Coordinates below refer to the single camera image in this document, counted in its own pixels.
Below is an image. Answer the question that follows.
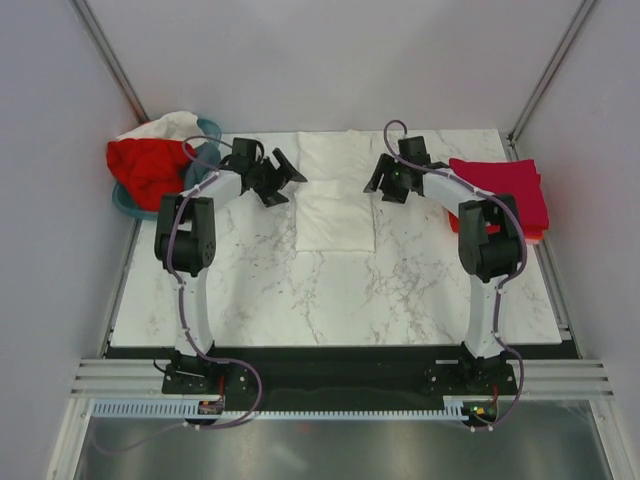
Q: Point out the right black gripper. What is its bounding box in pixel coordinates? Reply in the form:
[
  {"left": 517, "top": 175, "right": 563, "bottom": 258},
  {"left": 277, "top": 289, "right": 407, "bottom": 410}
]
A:
[{"left": 364, "top": 153, "right": 410, "bottom": 205}]

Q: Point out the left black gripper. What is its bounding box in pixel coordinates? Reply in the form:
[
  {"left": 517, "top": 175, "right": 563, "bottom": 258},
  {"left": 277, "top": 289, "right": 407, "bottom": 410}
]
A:
[{"left": 249, "top": 150, "right": 306, "bottom": 208}]

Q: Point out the white robot print t shirt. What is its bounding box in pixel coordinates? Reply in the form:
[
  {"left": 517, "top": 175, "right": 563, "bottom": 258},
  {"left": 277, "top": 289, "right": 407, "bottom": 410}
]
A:
[{"left": 295, "top": 130, "right": 375, "bottom": 253}]

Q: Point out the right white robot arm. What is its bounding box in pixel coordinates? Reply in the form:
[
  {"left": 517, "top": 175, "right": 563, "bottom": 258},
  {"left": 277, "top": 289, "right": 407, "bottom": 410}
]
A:
[{"left": 364, "top": 136, "right": 527, "bottom": 394}]

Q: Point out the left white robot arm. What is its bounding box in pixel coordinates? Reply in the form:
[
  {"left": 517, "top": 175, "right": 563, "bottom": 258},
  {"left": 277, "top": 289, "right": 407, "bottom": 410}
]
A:
[{"left": 154, "top": 137, "right": 307, "bottom": 393}]

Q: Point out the grey blue t shirt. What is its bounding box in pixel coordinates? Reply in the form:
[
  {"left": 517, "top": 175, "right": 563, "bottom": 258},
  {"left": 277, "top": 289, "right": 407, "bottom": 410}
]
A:
[{"left": 184, "top": 143, "right": 221, "bottom": 190}]

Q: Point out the plain white t shirt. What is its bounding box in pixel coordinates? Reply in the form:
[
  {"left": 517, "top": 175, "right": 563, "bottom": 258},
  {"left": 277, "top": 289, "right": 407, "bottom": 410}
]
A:
[{"left": 115, "top": 111, "right": 205, "bottom": 148}]

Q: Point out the folded magenta t shirt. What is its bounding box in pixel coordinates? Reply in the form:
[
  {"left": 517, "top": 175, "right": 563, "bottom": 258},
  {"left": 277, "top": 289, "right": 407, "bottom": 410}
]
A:
[{"left": 449, "top": 158, "right": 548, "bottom": 213}]

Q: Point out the teal laundry basket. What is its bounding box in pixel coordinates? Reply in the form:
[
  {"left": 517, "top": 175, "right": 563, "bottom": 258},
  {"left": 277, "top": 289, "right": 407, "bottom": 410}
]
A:
[{"left": 112, "top": 115, "right": 221, "bottom": 220}]

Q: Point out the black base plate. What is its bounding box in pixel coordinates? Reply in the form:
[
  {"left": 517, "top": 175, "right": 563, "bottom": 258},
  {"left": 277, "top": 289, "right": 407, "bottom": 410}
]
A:
[{"left": 162, "top": 345, "right": 517, "bottom": 410}]

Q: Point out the right aluminium corner post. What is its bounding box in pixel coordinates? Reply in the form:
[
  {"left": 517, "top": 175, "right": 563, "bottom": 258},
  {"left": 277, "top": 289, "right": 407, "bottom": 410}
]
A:
[{"left": 505, "top": 0, "right": 600, "bottom": 148}]

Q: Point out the aluminium corner post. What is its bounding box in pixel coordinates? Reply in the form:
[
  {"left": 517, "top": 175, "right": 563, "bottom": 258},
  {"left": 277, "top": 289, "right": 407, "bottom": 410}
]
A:
[
  {"left": 505, "top": 0, "right": 600, "bottom": 148},
  {"left": 69, "top": 0, "right": 149, "bottom": 124}
]

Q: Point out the aluminium cross rail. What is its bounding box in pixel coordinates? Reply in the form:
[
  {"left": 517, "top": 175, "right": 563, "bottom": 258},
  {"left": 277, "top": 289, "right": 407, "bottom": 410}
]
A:
[{"left": 71, "top": 359, "right": 613, "bottom": 399}]

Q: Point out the left aluminium corner post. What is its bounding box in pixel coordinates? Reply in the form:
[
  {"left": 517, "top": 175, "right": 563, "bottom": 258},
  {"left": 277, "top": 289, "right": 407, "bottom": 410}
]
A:
[{"left": 69, "top": 0, "right": 149, "bottom": 124}]

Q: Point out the white slotted cable duct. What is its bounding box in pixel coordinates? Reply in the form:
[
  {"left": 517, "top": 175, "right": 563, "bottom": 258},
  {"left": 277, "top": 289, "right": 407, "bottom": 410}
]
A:
[{"left": 91, "top": 397, "right": 497, "bottom": 421}]

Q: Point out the left aluminium side rail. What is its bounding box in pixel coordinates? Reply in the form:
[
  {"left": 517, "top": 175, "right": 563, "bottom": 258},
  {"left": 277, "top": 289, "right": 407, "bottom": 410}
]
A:
[{"left": 46, "top": 219, "right": 140, "bottom": 479}]

